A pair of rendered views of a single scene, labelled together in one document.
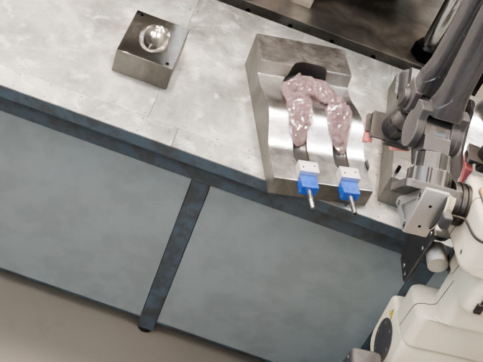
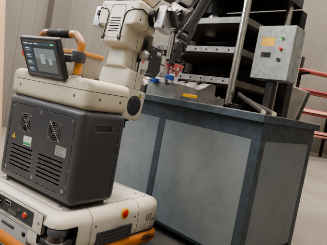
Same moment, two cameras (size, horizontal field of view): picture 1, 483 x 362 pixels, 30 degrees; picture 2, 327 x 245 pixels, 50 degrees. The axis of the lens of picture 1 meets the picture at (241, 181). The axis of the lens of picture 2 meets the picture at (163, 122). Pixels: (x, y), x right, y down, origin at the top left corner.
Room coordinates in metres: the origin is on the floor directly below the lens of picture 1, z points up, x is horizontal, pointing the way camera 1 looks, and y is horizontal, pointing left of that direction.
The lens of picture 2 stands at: (0.38, -2.14, 0.79)
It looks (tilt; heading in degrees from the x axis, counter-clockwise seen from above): 4 degrees down; 49
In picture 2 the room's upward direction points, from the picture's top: 10 degrees clockwise
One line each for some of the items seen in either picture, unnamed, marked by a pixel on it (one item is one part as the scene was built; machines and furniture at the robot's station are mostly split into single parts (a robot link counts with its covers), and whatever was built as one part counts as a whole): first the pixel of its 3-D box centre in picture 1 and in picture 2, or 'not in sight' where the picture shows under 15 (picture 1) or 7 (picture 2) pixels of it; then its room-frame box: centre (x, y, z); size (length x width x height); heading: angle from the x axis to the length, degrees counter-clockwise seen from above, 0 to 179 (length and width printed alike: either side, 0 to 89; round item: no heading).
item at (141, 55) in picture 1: (151, 49); not in sight; (1.94, 0.36, 0.83); 0.20 x 0.15 x 0.07; 5
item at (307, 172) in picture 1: (308, 188); not in sight; (1.64, -0.15, 0.85); 0.13 x 0.05 x 0.05; 22
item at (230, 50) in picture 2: not in sight; (210, 57); (2.90, 0.23, 1.26); 1.10 x 0.74 x 0.05; 95
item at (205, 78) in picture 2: not in sight; (205, 82); (2.90, 0.23, 1.01); 1.10 x 0.74 x 0.05; 95
